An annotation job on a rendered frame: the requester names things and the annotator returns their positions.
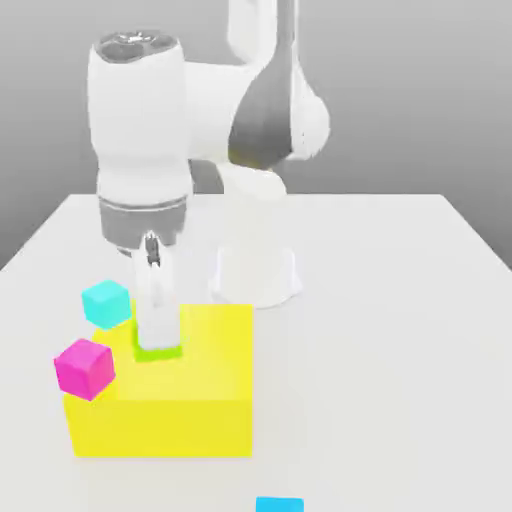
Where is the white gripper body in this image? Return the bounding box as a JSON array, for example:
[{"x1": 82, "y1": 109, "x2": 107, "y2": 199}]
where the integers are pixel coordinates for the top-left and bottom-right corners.
[{"x1": 134, "y1": 244, "x2": 182, "y2": 350}]

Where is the small lime green cube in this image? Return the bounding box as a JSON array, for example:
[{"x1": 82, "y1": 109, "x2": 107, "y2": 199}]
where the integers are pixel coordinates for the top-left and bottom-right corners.
[{"x1": 130, "y1": 298, "x2": 184, "y2": 364}]

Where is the small cyan cube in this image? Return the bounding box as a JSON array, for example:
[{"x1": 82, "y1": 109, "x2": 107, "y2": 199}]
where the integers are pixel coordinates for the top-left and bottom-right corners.
[{"x1": 80, "y1": 278, "x2": 133, "y2": 331}]

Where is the small magenta cube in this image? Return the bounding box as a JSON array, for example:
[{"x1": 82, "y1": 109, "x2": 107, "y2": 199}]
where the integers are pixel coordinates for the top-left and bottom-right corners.
[{"x1": 53, "y1": 338, "x2": 117, "y2": 402}]

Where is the small blue cube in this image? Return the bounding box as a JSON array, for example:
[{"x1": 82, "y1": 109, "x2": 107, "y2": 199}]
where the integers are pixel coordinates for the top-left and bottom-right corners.
[{"x1": 254, "y1": 496, "x2": 305, "y2": 512}]

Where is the large yellow box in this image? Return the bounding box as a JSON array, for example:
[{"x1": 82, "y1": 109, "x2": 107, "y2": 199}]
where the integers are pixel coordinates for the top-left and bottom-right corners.
[{"x1": 62, "y1": 302, "x2": 255, "y2": 459}]

